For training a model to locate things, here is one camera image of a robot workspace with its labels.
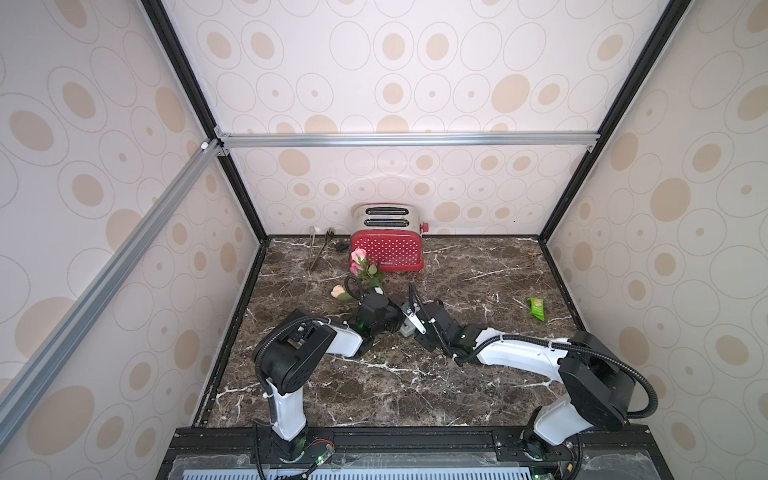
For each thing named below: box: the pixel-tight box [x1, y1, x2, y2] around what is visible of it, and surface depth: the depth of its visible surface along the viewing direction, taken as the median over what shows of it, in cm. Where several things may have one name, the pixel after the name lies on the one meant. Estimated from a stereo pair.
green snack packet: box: [528, 297, 545, 321], surface depth 100 cm
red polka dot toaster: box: [351, 203, 430, 272], surface depth 104 cm
